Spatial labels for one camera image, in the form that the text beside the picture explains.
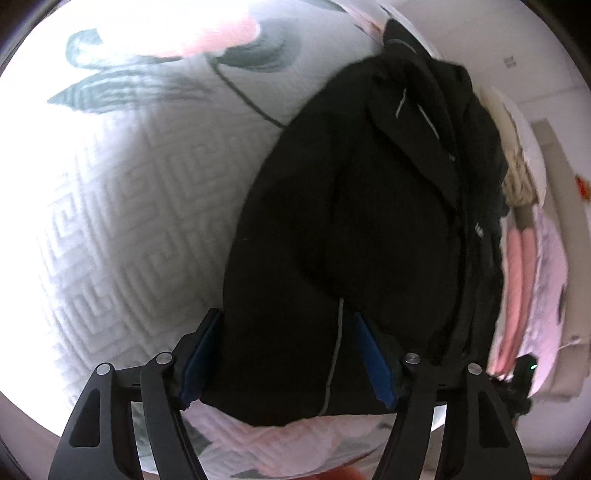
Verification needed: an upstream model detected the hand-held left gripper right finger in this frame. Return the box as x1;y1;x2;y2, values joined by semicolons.
353;311;532;480

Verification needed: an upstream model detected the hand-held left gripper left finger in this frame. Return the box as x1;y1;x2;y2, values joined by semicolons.
48;308;223;480

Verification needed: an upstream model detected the black hooded jacket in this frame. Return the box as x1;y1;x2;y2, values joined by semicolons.
201;18;511;425

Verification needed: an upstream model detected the pink folded blanket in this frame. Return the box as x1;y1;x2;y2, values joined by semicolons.
491;225;537;378

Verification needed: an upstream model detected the pink patterned pillow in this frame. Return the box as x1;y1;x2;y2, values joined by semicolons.
521;203;572;398

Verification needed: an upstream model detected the cream folded quilt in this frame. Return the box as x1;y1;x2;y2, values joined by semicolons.
480;87;539;209

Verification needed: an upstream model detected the floral quilted bedspread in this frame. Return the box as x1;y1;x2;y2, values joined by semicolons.
0;0;446;477

